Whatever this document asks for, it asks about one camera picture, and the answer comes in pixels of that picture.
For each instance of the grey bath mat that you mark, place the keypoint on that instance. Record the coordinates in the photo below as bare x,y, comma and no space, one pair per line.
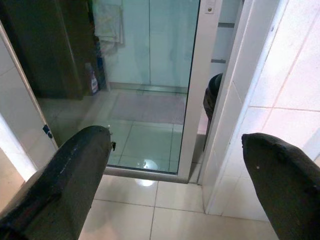
150,107

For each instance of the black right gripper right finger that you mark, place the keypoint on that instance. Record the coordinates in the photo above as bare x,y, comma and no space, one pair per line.
287,190

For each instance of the round brass door lock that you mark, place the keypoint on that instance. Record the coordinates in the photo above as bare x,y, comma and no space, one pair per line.
209,9

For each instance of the pale hanging towel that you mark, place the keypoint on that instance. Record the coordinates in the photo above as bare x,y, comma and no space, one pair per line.
110,22

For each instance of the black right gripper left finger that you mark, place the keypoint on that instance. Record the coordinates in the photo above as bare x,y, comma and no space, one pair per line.
65,180

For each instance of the purple detergent bottle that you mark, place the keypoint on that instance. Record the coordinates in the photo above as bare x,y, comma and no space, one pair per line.
93,80

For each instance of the black bin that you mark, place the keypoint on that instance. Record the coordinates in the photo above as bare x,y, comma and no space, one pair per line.
212,95

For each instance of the aluminium framed glass door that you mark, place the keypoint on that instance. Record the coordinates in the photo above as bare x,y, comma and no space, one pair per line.
197,87

